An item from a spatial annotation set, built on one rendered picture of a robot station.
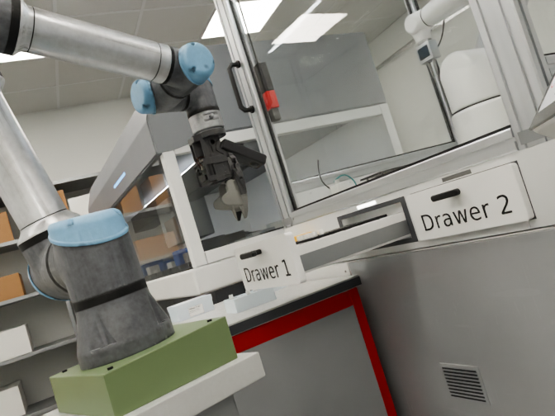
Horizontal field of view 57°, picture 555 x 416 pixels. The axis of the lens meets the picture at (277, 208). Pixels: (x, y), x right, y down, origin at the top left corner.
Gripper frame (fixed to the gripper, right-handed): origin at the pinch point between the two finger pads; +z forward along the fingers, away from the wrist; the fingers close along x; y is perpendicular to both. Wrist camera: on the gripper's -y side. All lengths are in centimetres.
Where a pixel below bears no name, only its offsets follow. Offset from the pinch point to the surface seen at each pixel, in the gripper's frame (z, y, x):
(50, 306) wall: 7, 21, -424
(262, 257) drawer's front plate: 11.2, -1.0, 0.5
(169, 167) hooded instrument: -30, -13, -80
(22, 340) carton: 27, 50, -380
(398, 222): 13.0, -32.2, 12.9
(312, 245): 11.6, -7.5, 12.6
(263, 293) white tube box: 21.5, -9.5, -23.1
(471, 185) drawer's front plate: 9.4, -32.9, 36.2
